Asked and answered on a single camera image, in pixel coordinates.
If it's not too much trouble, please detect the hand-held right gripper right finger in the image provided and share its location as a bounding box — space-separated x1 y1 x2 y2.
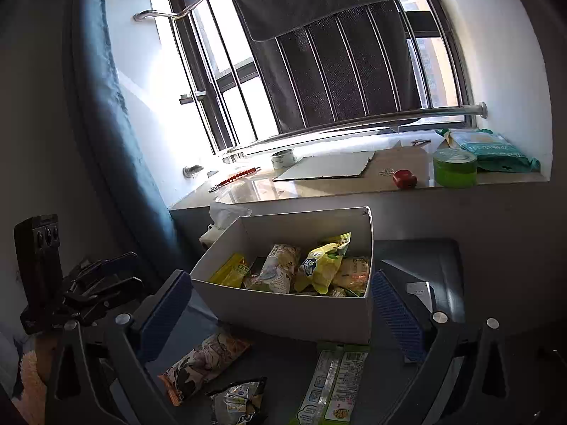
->
370 270 519 425

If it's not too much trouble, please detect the yellow blue snack packet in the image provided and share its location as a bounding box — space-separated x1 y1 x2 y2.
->
293 232 352 294

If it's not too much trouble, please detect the metal window rail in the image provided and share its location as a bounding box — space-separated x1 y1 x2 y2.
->
221 102 488 158

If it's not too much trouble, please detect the orange white printed snack packet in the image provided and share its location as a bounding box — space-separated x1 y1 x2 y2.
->
158 332 253 407

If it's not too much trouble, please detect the green seaweed packet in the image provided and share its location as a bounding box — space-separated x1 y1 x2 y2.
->
289 343 370 425

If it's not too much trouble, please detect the green plastic packet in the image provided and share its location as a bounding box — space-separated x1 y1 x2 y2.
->
449 128 541 173

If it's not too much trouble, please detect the orange pale snack packet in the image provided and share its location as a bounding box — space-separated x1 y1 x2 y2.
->
332 256 370 297

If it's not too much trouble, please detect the dark mesh panel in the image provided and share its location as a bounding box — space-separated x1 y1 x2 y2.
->
250 0 421 136

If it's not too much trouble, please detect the person's left forearm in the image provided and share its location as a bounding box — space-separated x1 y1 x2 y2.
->
11 334 60 412

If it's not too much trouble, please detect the green round container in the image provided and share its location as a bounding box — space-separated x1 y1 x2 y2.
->
433 148 478 188

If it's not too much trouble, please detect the white green snack packet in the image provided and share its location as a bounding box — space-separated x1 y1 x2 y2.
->
243 243 302 294

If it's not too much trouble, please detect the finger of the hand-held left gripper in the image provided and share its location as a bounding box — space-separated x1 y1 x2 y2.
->
80 252 140 281
86 277 145 315

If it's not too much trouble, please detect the tissue pack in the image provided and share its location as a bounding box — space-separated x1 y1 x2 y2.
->
199 201 252 251

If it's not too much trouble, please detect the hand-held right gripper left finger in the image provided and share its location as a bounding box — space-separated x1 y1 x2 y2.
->
46 269 193 425

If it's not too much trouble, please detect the dark snack packet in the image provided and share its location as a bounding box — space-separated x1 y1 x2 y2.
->
206 377 268 425

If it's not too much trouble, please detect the white cardboard box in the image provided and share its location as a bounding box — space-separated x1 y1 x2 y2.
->
190 206 375 345

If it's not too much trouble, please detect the blue grey curtain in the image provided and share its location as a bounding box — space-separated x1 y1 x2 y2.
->
66 0 187 275

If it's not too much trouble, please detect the grey cardboard sheet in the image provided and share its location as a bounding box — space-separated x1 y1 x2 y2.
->
272 149 376 182

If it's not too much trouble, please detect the metal hanging rail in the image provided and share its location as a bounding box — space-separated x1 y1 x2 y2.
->
133 0 231 22

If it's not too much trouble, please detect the window bar grille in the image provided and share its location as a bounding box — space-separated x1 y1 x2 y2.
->
164 0 477 155

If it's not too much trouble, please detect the tape roll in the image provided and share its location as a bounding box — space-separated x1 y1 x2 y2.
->
271 149 298 170

